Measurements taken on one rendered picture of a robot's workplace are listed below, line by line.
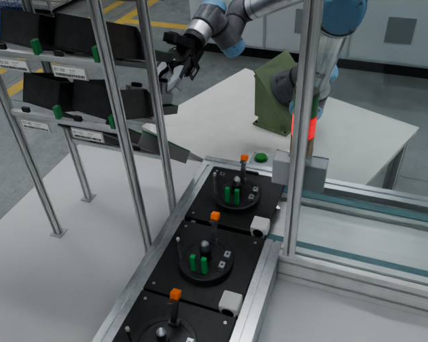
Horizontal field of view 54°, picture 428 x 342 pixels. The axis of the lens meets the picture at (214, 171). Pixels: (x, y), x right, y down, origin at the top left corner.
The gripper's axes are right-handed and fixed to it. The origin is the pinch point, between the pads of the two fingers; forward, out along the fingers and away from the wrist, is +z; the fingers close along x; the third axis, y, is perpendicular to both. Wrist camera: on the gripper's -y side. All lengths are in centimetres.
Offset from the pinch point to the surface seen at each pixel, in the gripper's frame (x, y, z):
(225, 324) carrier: -42, 10, 49
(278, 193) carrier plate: -35.2, 29.5, 8.5
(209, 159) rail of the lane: -7.5, 33.0, 3.4
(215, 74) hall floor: 127, 214, -158
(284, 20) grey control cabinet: 79, 199, -223
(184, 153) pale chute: -3.7, 22.8, 8.0
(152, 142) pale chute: -3.9, 5.1, 15.0
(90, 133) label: -1.4, -13.8, 25.5
